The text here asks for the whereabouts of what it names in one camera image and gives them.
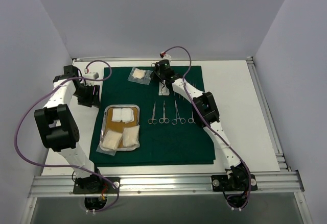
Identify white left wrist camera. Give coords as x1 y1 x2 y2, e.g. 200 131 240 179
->
83 72 99 80

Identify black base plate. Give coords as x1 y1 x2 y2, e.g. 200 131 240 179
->
211 175 248 192
73 176 120 194

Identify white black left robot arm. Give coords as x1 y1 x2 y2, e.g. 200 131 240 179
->
34 65 103 193

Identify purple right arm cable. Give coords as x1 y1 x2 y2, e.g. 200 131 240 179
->
163 46 252 208

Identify aluminium rail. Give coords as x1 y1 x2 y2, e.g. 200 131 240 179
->
29 171 304 197
246 57 291 171

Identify white gauze pad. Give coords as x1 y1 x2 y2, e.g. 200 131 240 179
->
128 67 153 85
123 126 140 147
96 130 122 156

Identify aluminium right side rail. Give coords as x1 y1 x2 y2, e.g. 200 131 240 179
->
246 57 291 171

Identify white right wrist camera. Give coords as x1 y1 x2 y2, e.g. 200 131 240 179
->
159 52 172 62

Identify stainless steel instrument tray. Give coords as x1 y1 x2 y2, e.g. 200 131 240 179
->
97 105 140 155

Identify white gauze square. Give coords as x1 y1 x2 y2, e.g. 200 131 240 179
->
111 108 122 122

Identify white suture packet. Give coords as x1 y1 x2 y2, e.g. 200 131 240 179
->
158 82 170 96

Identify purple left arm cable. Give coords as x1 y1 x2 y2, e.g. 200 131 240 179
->
13 60 121 212

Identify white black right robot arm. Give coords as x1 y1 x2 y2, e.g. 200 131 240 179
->
151 59 250 190

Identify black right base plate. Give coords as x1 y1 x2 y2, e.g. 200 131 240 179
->
211 175 248 192

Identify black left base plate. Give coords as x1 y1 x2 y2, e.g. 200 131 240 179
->
73 176 120 194

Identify steel scissors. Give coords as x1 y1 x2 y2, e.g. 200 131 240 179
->
159 101 170 124
148 102 158 125

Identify aluminium front rail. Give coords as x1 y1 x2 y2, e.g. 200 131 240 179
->
29 171 304 197

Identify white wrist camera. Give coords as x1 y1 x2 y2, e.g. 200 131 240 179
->
83 72 99 80
159 52 172 62

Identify dark green surgical cloth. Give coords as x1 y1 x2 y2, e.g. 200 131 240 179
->
89 67 216 167

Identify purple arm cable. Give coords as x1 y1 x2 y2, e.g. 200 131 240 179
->
163 46 252 208
13 60 121 212

